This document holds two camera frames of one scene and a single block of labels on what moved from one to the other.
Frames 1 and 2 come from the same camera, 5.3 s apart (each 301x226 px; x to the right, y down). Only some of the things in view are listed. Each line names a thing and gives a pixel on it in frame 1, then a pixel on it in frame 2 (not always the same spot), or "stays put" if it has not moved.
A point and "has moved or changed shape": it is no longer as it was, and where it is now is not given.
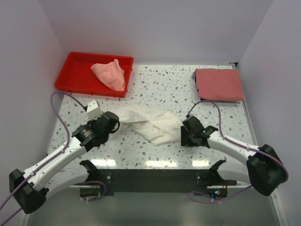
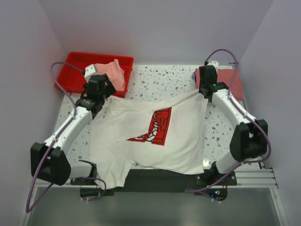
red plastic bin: x=74 y=72 stays put
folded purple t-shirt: x=194 y=76 stays put
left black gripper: x=92 y=122 to x=109 y=90
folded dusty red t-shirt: x=218 y=84 stays put
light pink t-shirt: x=111 y=74 stays put
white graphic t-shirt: x=159 y=126 has moved or changed shape
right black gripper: x=184 y=140 to x=200 y=83
